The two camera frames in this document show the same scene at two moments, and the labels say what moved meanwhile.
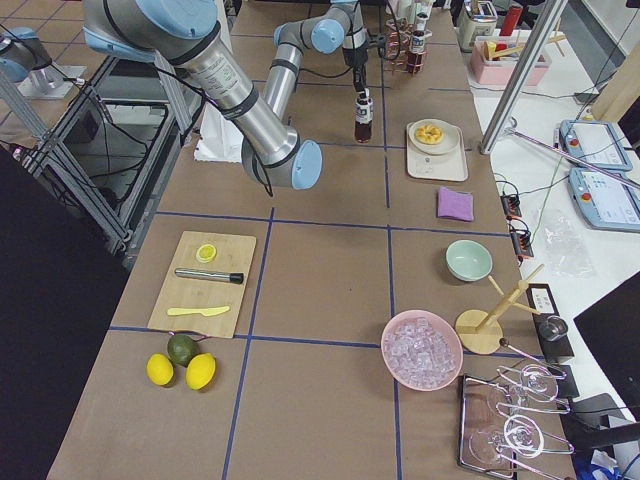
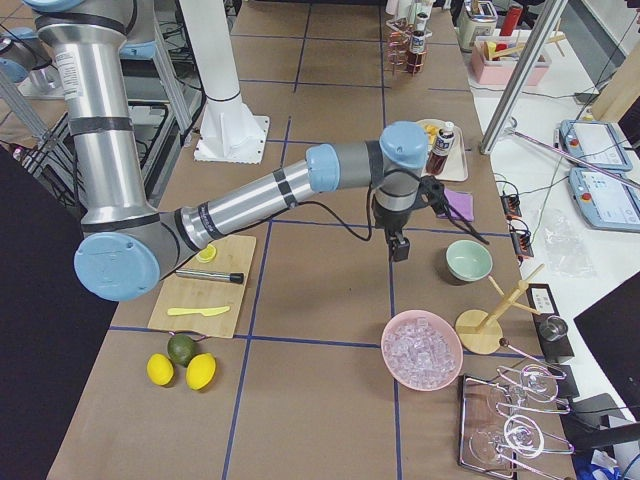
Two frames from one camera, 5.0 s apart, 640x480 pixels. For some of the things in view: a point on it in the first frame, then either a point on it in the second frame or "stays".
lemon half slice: [206, 253] stays
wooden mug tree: [479, 332] stays
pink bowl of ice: [422, 350] stays
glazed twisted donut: [429, 134] stays
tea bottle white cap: [364, 117] → [437, 159]
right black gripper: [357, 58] → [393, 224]
